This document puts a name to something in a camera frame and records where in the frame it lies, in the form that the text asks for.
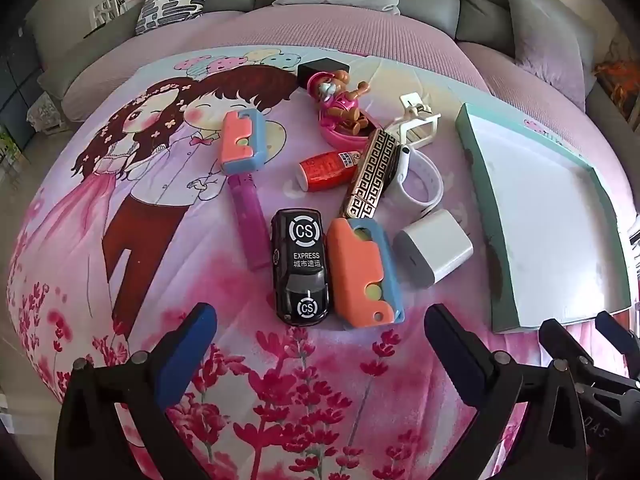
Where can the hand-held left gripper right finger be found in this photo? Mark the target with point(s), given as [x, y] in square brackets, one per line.
[457, 355]

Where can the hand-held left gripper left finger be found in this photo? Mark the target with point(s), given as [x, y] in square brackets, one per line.
[185, 350]

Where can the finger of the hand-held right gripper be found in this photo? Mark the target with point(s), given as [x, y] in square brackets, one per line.
[557, 337]
[617, 335]

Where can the white charger plug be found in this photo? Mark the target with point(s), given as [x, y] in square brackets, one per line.
[435, 250]

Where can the white box lid tray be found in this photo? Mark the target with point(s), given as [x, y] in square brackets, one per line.
[540, 225]

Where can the orange blue plastic toy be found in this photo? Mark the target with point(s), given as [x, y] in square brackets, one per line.
[240, 145]
[360, 275]

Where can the black toy car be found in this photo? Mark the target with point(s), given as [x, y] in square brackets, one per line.
[300, 270]

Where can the white smartwatch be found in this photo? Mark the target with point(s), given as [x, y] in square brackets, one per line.
[402, 172]

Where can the gold patterned lighter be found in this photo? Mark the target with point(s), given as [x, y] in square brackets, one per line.
[370, 175]

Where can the small red bottle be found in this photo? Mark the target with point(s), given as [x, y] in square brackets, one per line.
[325, 172]

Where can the cream hair claw clip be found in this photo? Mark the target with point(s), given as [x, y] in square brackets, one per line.
[422, 125]

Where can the pink toy with bear figure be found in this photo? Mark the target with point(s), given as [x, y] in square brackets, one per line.
[340, 110]

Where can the black power adapter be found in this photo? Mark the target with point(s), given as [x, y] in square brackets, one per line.
[320, 71]

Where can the grey purple pillow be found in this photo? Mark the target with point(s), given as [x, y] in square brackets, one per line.
[545, 35]

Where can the dark cabinet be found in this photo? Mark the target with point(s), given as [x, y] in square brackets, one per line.
[15, 75]

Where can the pink sofa seat cover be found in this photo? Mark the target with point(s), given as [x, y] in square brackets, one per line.
[350, 30]

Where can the books beside sofa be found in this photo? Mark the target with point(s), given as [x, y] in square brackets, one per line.
[107, 7]

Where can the grey sofa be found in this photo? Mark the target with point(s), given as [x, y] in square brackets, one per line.
[430, 0]

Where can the orange wall decoration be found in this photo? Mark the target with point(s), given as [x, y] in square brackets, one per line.
[617, 87]

